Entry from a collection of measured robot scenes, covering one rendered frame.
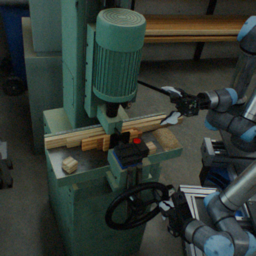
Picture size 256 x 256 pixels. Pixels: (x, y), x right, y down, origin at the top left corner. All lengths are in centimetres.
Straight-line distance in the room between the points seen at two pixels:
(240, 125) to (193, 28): 229
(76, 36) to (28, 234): 136
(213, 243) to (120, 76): 64
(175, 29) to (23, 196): 223
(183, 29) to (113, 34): 245
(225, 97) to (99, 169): 60
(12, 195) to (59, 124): 89
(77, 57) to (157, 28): 208
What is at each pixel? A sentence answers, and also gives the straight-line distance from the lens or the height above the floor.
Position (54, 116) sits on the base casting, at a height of 80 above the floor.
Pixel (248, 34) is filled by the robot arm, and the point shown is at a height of 140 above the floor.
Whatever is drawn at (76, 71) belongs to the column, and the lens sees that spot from 141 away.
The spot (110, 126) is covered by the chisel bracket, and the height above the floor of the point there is 102.
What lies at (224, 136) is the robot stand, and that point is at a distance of 178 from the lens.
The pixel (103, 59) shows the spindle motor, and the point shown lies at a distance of 116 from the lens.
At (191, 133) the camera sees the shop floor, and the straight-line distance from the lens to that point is 305.
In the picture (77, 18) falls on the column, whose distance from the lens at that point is 131.
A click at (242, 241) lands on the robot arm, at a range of 109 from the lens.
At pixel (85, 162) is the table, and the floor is 90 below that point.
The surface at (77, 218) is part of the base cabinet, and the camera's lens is 156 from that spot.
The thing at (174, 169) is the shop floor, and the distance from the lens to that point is 265.
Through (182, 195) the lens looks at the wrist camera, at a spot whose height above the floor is 103.
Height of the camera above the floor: 188
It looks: 40 degrees down
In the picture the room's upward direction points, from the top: 9 degrees clockwise
